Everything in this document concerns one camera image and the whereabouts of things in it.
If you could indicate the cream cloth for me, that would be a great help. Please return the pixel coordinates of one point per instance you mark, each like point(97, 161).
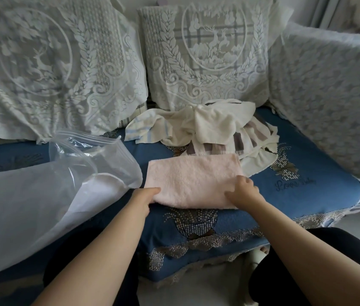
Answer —
point(221, 121)
point(256, 162)

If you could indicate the person's right forearm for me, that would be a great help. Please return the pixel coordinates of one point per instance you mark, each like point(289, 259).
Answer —
point(311, 258)

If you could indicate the person's black trousers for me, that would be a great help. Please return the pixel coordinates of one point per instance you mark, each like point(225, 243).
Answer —
point(342, 245)

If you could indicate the translucent plastic zip bag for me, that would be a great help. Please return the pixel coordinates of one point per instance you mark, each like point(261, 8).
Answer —
point(23, 203)

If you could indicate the pink towel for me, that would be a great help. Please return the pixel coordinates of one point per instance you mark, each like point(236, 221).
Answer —
point(192, 178)

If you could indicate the plaid sofa cushion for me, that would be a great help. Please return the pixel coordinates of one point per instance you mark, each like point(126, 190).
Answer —
point(135, 114)

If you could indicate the white deer lace cover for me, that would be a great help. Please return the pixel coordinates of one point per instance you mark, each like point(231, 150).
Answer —
point(212, 44)
point(39, 60)

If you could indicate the blue embroidered seat cover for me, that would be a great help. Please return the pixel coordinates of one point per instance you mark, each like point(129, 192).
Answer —
point(320, 188)

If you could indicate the person's right hand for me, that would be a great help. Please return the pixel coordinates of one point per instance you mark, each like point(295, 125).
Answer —
point(247, 194)

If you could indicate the person's left hand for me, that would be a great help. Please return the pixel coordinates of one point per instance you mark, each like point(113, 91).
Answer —
point(145, 199)

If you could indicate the cream brown-striped towel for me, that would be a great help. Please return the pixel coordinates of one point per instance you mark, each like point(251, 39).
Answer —
point(256, 133)

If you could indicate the person's left forearm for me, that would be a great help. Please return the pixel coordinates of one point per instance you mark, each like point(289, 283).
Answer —
point(97, 261)

